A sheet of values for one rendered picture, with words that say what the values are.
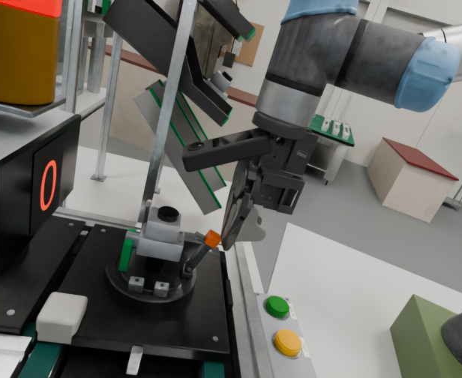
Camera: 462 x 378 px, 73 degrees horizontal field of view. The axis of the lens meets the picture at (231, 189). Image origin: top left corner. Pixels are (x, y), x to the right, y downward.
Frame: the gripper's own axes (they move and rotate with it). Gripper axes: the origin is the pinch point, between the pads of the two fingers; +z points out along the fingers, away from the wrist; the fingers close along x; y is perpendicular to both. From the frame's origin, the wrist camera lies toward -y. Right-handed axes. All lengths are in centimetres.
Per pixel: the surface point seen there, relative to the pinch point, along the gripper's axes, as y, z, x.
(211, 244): -1.8, 0.1, -1.0
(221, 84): -2.5, -18.2, 40.7
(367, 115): 350, 10, 566
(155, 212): -10.8, -2.4, 0.4
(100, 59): -62, 0, 164
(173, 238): -7.6, -0.5, -2.2
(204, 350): -0.8, 9.2, -11.9
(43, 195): -18.3, -13.7, -19.7
